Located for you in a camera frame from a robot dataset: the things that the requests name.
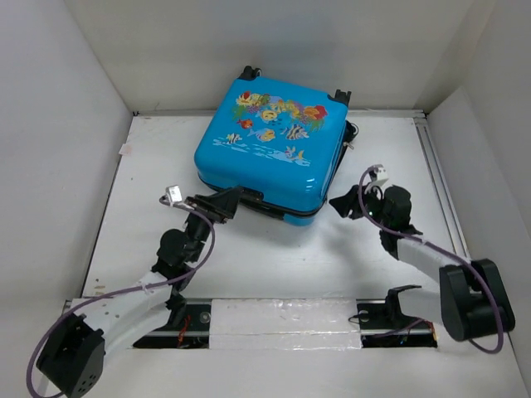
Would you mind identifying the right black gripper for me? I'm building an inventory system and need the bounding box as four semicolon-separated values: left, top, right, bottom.
327;182;390;229

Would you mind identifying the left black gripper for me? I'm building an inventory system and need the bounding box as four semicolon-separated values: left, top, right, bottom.
183;186;241;262

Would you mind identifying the blue kids suitcase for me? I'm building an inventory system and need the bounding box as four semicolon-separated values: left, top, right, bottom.
194;66;358;226

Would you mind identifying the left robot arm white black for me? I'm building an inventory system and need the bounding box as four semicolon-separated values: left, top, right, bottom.
33;187;243;397

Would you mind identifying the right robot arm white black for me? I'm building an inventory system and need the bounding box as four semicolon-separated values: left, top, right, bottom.
329;184;516;344

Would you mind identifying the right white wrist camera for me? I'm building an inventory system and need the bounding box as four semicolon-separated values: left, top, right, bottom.
368;164;389;187

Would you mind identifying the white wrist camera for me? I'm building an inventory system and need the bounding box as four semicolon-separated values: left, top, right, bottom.
165;185;183;206
368;164;389;187

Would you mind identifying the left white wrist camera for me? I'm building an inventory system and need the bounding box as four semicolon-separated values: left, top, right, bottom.
165;185;183;206

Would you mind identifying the aluminium frame rail right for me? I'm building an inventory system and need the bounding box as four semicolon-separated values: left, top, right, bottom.
413;113;470;257

